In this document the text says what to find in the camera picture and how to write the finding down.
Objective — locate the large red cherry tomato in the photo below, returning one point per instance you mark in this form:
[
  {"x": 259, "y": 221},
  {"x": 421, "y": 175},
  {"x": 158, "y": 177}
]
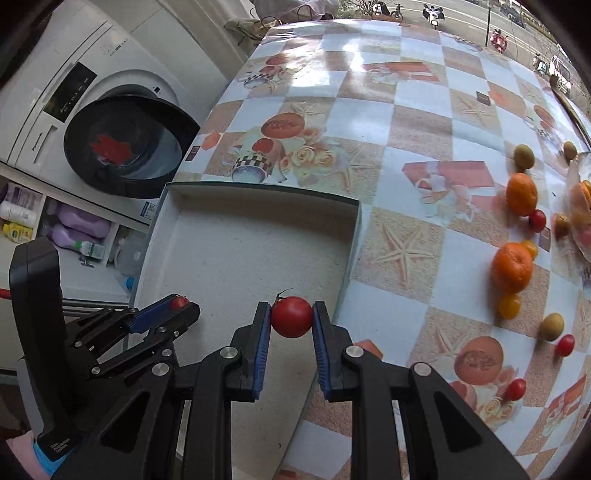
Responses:
[{"x": 291, "y": 316}]

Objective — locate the white washing machine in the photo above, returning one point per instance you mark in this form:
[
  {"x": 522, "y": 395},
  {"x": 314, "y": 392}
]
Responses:
[{"x": 101, "y": 114}]

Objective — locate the green kiwi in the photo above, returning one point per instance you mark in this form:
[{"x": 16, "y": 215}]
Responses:
[
  {"x": 552, "y": 327},
  {"x": 523, "y": 157}
]

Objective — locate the yellow tomato beside tangerine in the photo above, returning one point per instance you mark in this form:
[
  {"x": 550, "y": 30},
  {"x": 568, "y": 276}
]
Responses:
[{"x": 531, "y": 247}]

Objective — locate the clear glass fruit bowl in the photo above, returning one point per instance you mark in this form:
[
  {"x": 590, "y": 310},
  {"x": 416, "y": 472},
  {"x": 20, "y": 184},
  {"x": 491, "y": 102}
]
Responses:
[{"x": 578, "y": 202}]

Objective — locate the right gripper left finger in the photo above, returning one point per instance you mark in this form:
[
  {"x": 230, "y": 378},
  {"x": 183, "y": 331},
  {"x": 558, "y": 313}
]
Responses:
[{"x": 234, "y": 373}]

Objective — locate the small red cherry tomato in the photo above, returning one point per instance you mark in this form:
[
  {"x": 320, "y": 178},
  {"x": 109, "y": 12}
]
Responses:
[{"x": 178, "y": 303}]

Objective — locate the red tomato beside tangerine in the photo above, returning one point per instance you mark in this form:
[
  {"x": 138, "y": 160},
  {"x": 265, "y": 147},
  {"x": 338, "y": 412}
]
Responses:
[{"x": 537, "y": 221}]

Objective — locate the yellow cherry tomato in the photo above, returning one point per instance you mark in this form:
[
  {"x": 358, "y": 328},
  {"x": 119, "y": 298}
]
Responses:
[{"x": 508, "y": 306}]

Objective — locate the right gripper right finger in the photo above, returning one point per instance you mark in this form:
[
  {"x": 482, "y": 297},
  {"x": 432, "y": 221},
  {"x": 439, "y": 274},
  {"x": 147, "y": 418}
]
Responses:
[{"x": 408, "y": 422}]

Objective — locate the lower orange tangerine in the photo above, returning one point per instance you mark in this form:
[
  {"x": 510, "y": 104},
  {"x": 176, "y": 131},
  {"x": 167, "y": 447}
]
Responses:
[{"x": 512, "y": 268}]

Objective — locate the brown fruit behind bowl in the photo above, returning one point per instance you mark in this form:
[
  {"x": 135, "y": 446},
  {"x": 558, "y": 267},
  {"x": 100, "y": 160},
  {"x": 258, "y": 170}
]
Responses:
[{"x": 570, "y": 151}]

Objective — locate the brown fruit near bowl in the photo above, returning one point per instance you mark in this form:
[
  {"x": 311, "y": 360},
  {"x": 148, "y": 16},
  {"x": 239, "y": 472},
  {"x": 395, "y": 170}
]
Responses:
[{"x": 561, "y": 225}]

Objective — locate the patterned tablecloth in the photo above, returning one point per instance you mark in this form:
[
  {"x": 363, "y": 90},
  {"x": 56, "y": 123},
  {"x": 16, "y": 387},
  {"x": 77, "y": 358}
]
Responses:
[{"x": 420, "y": 126}]

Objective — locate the upper orange tangerine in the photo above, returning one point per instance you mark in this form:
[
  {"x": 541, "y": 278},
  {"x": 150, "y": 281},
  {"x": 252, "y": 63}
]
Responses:
[{"x": 521, "y": 195}]

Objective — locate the orange tangerine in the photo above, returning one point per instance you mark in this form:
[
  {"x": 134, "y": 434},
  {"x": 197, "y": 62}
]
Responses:
[
  {"x": 512, "y": 268},
  {"x": 521, "y": 195}
]

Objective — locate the white shallow tray box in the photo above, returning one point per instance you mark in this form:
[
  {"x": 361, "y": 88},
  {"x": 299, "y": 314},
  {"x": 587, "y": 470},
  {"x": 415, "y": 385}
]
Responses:
[{"x": 230, "y": 246}]

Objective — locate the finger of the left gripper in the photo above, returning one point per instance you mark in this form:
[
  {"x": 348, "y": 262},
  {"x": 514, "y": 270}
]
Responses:
[
  {"x": 157, "y": 313},
  {"x": 154, "y": 355}
]

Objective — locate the green kiwi far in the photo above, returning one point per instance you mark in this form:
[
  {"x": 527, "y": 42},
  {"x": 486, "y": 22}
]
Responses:
[{"x": 523, "y": 157}]

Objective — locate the green kiwi near front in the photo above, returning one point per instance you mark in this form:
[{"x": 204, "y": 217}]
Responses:
[{"x": 552, "y": 327}]

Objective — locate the purple detergent bottle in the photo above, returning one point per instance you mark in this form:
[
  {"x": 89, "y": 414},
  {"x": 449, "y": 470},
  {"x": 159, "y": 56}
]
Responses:
[{"x": 82, "y": 221}]

